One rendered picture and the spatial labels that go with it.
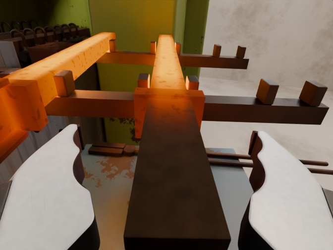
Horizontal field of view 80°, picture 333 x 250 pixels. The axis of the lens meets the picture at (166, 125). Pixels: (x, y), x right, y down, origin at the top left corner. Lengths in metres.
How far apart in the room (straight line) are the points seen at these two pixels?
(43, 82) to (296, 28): 3.83
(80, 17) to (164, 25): 0.56
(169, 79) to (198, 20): 0.91
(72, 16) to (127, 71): 0.52
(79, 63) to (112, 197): 0.26
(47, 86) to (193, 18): 0.93
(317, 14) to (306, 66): 0.75
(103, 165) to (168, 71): 0.34
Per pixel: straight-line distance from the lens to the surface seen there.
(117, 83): 0.73
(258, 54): 3.85
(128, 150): 0.51
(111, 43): 0.40
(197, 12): 1.08
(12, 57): 0.71
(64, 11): 1.16
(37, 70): 0.22
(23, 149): 0.78
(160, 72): 0.20
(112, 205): 0.42
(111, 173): 0.48
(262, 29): 3.80
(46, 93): 0.20
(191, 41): 1.09
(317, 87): 0.23
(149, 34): 0.66
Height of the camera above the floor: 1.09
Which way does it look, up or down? 31 degrees down
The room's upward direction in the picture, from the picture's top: 3 degrees clockwise
